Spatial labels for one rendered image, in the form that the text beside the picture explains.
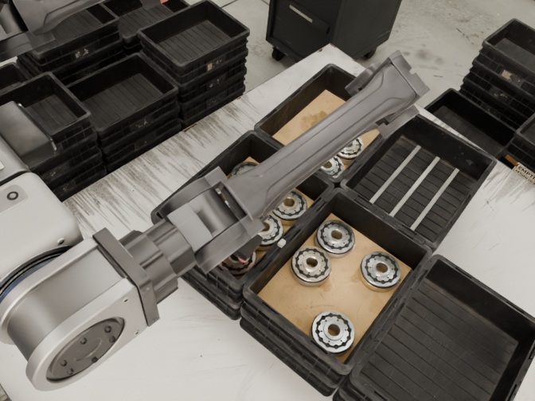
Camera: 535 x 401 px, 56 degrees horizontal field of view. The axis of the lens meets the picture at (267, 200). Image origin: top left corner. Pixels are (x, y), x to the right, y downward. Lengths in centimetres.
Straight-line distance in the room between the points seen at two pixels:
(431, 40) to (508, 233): 205
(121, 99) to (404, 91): 173
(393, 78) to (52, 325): 54
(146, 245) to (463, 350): 95
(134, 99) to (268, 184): 172
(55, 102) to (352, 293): 143
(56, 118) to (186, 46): 67
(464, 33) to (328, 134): 311
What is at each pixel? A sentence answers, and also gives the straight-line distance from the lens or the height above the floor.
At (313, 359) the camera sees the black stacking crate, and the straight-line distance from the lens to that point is 123.
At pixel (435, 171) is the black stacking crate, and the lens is 163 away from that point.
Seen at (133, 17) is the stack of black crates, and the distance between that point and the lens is 278.
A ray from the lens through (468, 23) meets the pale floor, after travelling 388.
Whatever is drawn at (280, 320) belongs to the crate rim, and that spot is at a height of 93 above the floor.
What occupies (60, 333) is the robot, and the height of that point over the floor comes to 151.
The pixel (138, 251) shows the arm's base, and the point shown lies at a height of 149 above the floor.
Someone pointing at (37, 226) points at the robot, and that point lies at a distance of 58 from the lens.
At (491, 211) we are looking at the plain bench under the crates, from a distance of 180.
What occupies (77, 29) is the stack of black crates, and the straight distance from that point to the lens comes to 256.
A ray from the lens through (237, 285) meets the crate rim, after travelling 118.
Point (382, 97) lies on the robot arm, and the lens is 75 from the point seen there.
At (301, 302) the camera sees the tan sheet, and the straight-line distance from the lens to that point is 129.
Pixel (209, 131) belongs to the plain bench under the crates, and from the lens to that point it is 175.
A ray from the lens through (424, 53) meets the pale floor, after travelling 348.
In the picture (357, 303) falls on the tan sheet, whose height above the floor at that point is 83.
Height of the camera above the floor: 199
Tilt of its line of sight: 55 degrees down
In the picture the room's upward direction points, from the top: 9 degrees clockwise
